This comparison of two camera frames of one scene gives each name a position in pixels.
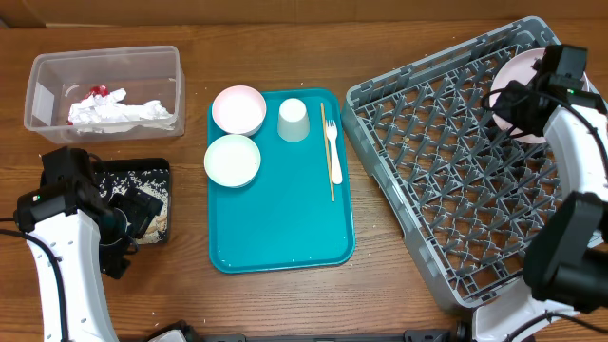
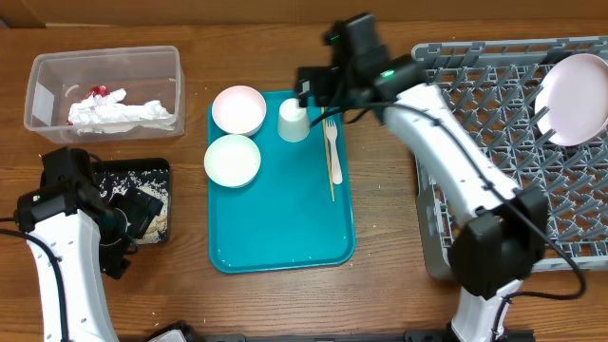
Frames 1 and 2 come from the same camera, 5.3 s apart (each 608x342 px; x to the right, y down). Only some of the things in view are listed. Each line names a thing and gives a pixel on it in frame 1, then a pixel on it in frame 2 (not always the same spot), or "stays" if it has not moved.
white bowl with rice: [232, 161] stays
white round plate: [516, 67] → [576, 92]
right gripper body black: [513, 104] → [332, 84]
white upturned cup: [293, 124] stays
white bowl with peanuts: [238, 110] stays
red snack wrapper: [102, 90] stays
